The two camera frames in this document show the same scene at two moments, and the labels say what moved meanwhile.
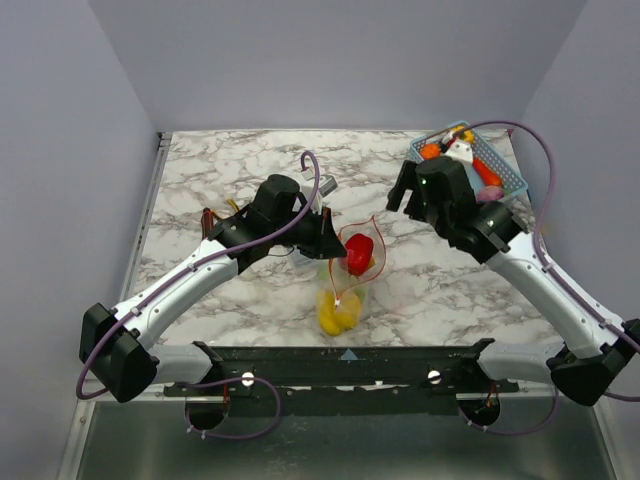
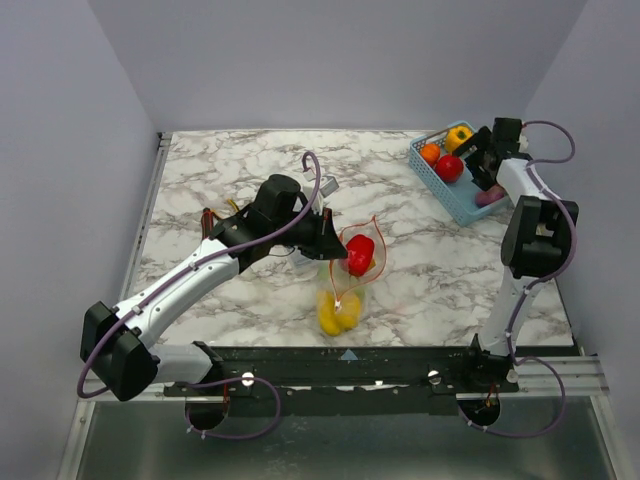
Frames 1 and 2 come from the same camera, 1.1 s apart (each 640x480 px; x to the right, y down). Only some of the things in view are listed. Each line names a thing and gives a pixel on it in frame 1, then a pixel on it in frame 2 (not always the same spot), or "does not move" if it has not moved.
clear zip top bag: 339,296 does not move
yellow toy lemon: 349,311 does not move
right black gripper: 415,187 -> 480,157
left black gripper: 326,244 does not move
